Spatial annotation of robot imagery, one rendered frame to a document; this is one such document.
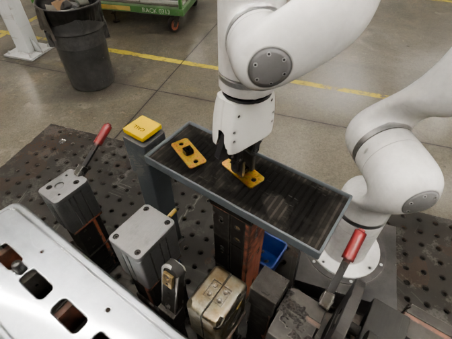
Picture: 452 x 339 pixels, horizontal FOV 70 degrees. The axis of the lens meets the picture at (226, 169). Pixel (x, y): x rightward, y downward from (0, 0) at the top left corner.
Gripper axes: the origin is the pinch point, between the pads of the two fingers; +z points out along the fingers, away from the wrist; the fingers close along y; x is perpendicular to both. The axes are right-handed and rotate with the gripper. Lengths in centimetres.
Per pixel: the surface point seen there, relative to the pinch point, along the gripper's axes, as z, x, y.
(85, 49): 79, -236, -44
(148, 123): 2.6, -24.1, 6.2
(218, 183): 2.6, -0.6, 5.4
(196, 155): 2.3, -8.8, 4.3
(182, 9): 91, -289, -173
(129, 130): 2.6, -24.6, 10.5
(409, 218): 48, 21, -60
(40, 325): 18.6, -5.7, 41.6
